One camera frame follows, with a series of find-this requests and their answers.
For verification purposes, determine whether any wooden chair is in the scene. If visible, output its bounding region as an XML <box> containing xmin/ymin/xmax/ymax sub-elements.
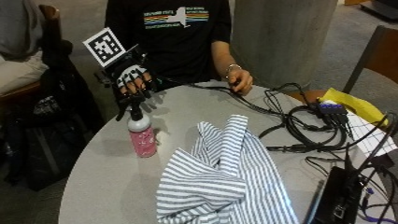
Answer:
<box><xmin>0</xmin><ymin>4</ymin><xmax>65</xmax><ymax>101</ymax></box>

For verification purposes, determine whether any black bag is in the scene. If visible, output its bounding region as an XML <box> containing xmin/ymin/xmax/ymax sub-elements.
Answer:
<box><xmin>3</xmin><ymin>40</ymin><xmax>105</xmax><ymax>192</ymax></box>

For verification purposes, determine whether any blue cable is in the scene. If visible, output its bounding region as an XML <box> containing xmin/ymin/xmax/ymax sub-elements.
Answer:
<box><xmin>358</xmin><ymin>188</ymin><xmax>398</xmax><ymax>224</ymax></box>

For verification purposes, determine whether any person's black printed t-shirt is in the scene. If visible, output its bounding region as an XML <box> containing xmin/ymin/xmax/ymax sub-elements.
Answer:
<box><xmin>104</xmin><ymin>0</ymin><xmax>233</xmax><ymax>84</ymax></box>

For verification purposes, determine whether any black hub with blue lights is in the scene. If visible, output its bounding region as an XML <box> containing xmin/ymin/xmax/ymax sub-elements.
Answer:
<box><xmin>315</xmin><ymin>101</ymin><xmax>350</xmax><ymax>119</ymax></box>

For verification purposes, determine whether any pink spray bottle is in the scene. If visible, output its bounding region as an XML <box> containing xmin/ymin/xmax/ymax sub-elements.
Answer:
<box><xmin>116</xmin><ymin>93</ymin><xmax>160</xmax><ymax>159</ymax></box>

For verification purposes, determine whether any grey concrete pillar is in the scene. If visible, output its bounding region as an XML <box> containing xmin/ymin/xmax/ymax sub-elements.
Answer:
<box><xmin>229</xmin><ymin>0</ymin><xmax>339</xmax><ymax>91</ymax></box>

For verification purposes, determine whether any bundle of black cables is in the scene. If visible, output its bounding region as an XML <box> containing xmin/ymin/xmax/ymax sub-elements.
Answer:
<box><xmin>156</xmin><ymin>76</ymin><xmax>398</xmax><ymax>224</ymax></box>

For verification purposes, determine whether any black electronics box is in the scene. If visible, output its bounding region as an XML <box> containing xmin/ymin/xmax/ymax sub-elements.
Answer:
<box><xmin>311</xmin><ymin>165</ymin><xmax>369</xmax><ymax>224</ymax></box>

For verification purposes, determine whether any silver bracelet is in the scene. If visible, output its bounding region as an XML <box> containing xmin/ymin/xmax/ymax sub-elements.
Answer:
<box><xmin>225</xmin><ymin>63</ymin><xmax>242</xmax><ymax>77</ymax></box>

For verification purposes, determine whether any blue white striped cloth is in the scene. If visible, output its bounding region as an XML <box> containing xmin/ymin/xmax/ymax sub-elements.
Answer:
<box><xmin>156</xmin><ymin>114</ymin><xmax>301</xmax><ymax>224</ymax></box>

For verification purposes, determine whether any grey garment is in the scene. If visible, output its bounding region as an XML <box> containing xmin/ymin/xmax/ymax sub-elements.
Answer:
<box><xmin>0</xmin><ymin>0</ymin><xmax>49</xmax><ymax>94</ymax></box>

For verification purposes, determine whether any dark furniture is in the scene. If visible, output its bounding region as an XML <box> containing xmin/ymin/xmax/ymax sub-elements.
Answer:
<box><xmin>343</xmin><ymin>0</ymin><xmax>398</xmax><ymax>21</ymax></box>

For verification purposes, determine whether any white grid paper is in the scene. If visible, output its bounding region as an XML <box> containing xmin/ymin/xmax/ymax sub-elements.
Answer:
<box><xmin>327</xmin><ymin>100</ymin><xmax>398</xmax><ymax>157</ymax></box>

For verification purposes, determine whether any yellow sheet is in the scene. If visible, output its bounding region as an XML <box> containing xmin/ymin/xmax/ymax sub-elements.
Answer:
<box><xmin>317</xmin><ymin>87</ymin><xmax>390</xmax><ymax>127</ymax></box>

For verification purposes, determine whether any white cube of black markers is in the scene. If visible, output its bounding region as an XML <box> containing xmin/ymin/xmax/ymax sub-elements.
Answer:
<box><xmin>81</xmin><ymin>27</ymin><xmax>141</xmax><ymax>69</ymax></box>

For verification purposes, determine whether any brown chair with dark frame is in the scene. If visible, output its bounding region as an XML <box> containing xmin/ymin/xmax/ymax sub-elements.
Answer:
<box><xmin>341</xmin><ymin>24</ymin><xmax>398</xmax><ymax>95</ymax></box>

